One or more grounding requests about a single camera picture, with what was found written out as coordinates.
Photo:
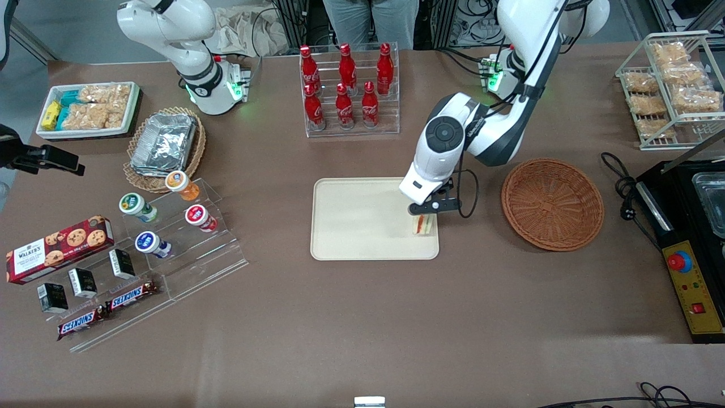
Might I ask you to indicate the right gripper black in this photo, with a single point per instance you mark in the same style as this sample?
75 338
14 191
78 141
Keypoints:
16 153

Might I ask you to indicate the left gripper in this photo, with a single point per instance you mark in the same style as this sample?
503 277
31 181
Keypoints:
448 185

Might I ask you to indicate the triangular sandwich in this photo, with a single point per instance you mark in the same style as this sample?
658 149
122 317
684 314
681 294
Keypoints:
423 225

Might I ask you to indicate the white Franka right arm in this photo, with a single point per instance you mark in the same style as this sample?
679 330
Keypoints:
198 90

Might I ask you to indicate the white Franka left arm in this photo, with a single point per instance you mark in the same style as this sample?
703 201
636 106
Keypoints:
527 34

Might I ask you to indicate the beige rectangular plastic tray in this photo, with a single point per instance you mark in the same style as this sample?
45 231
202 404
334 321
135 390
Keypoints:
357 218

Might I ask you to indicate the light oval wicker basket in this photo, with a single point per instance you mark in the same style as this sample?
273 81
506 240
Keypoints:
141 182

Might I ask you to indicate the white rectangular snack tray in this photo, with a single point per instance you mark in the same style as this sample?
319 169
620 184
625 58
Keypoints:
131 110

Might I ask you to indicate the brown round wicker basket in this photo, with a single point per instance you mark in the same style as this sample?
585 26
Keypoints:
552 204

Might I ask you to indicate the teal snack pack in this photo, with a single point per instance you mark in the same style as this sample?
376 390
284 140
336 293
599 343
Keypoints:
71 98
62 118

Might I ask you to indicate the clear rice cracker pack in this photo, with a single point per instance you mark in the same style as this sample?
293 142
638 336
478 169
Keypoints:
116 116
105 93
86 116

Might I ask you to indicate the yellow snack pack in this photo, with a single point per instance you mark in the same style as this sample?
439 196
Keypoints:
51 115

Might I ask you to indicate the green lid yogurt cup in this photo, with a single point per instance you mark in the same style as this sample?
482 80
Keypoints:
135 205

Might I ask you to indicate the red Walkers cookie box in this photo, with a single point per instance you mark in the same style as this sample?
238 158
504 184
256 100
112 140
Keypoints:
56 249

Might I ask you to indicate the stacked aluminium foil containers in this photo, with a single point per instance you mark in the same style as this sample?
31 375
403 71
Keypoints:
163 141

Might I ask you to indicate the clear acrylic bottle rack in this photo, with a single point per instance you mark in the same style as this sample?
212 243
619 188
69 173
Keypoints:
391 113

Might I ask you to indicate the orange lid yogurt cup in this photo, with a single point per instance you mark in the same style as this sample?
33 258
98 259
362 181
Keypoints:
180 184

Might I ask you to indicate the small black carton box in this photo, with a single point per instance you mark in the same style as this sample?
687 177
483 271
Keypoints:
54 297
122 263
83 282

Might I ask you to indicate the blue lid yogurt cup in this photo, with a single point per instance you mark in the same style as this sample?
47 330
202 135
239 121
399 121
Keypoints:
149 243

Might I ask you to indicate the red Coca-Cola bottle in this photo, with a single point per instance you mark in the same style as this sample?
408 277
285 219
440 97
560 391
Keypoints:
370 107
347 69
309 71
385 71
344 109
314 110

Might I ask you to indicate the red lid yogurt cup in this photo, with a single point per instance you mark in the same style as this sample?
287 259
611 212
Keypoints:
198 217

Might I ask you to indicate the Snickers chocolate bar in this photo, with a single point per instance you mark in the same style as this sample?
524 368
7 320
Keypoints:
79 323
130 296

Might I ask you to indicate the clear acrylic step display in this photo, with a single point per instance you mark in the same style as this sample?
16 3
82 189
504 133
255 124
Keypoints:
209 255
130 323

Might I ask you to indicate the person in grey trousers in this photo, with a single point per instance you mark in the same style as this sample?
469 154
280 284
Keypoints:
368 22

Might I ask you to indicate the beige cloth bag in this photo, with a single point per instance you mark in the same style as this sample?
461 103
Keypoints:
243 31

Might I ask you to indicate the bagged cracker snack pack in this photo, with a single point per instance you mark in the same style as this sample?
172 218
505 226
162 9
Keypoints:
671 52
696 101
682 73
657 129
640 83
647 105

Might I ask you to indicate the black machine housing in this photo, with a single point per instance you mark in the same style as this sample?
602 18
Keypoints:
679 190

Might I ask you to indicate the red emergency stop button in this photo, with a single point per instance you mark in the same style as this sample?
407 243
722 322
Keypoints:
678 262

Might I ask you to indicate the grey metal rod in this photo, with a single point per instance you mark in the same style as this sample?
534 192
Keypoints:
696 150

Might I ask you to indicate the yellow control panel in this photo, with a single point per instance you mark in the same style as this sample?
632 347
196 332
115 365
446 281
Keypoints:
694 289

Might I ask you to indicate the clear plastic container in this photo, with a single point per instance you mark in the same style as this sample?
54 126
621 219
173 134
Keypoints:
715 209

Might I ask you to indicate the small white metal bracket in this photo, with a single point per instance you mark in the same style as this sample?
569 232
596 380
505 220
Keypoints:
369 402

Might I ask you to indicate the red rocker switch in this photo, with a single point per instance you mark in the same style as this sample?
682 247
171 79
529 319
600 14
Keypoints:
698 308

